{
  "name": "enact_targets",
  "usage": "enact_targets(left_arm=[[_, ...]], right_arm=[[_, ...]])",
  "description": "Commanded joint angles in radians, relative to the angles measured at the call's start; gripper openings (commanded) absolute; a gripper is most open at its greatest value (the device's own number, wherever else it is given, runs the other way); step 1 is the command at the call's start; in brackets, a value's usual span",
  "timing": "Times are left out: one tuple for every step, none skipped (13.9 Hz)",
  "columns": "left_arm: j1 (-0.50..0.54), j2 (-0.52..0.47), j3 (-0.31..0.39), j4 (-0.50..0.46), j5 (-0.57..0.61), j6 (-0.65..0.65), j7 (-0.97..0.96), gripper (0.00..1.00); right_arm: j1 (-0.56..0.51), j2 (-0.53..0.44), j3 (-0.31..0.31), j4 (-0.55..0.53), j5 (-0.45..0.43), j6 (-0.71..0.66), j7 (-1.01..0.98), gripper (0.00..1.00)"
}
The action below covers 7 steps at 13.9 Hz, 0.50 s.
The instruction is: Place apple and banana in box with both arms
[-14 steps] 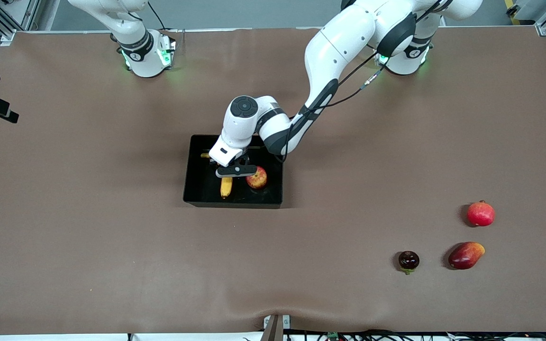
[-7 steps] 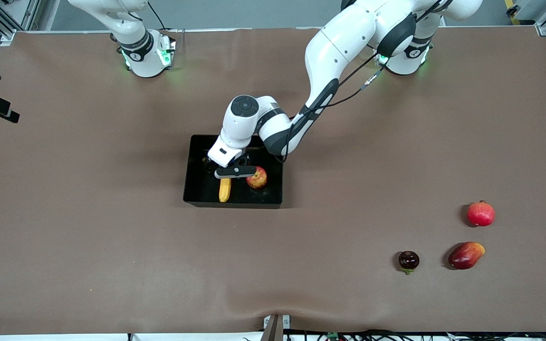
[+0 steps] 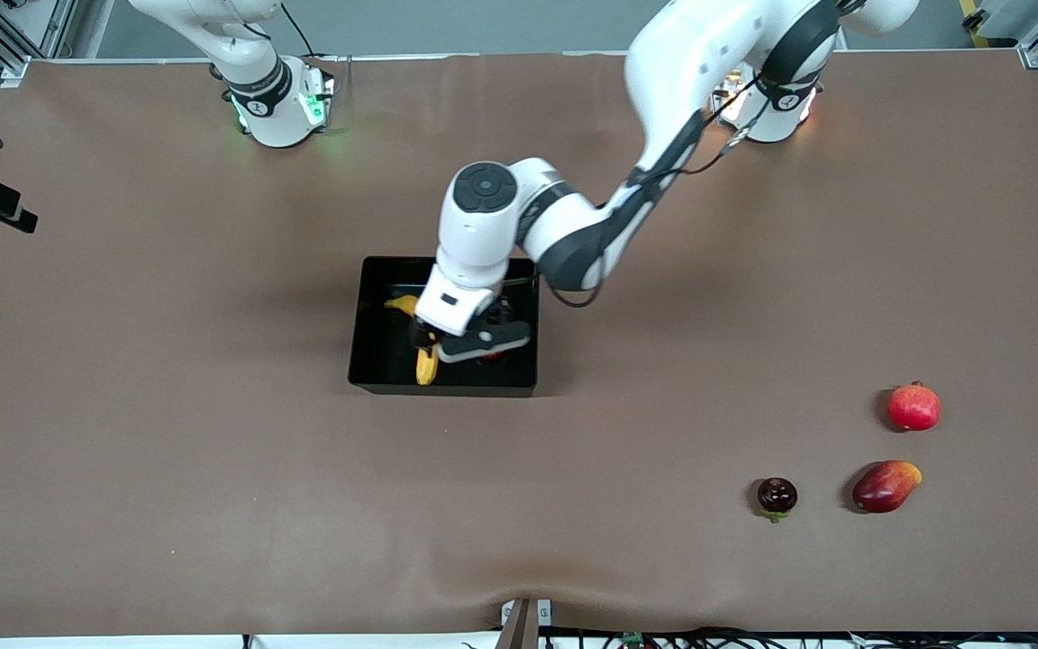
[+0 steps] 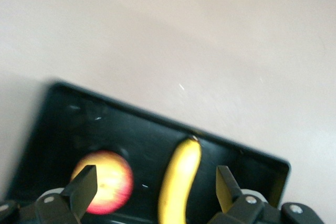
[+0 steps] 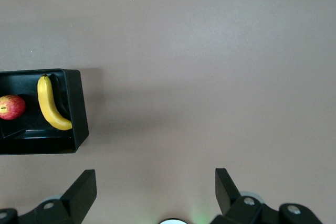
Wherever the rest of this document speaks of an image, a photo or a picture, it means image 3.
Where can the black plastic box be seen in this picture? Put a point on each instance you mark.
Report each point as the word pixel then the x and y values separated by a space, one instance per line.
pixel 384 361

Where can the red yellow apple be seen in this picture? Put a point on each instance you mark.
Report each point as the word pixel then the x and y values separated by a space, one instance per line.
pixel 494 358

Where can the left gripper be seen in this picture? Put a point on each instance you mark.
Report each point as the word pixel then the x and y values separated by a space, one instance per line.
pixel 419 338

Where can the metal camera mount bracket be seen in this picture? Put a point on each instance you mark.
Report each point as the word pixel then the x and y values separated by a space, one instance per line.
pixel 523 624

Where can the yellow banana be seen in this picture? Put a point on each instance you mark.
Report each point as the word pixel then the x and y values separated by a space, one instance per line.
pixel 427 368

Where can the dark purple mangosteen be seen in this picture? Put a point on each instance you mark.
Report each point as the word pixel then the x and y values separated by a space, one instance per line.
pixel 778 496

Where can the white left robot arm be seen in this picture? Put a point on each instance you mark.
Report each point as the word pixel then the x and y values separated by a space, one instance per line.
pixel 483 207

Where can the red yellow mango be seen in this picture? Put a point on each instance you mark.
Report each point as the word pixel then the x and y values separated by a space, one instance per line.
pixel 884 487

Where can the red pomegranate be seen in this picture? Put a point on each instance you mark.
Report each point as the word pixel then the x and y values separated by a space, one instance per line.
pixel 914 407

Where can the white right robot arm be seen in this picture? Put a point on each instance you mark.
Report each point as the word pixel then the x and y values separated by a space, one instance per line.
pixel 267 99

